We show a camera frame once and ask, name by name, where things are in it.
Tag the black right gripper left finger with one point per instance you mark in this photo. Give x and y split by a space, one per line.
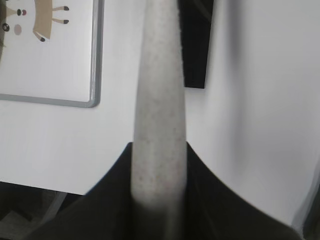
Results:
104 213

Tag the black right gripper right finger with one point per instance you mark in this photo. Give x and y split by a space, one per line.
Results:
214 212

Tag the knife with white speckled handle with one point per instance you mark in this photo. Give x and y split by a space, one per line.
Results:
159 161

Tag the white grey-rimmed cutting board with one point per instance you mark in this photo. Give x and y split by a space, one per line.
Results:
51 51

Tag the black knife stand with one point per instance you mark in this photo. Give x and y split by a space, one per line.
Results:
195 18

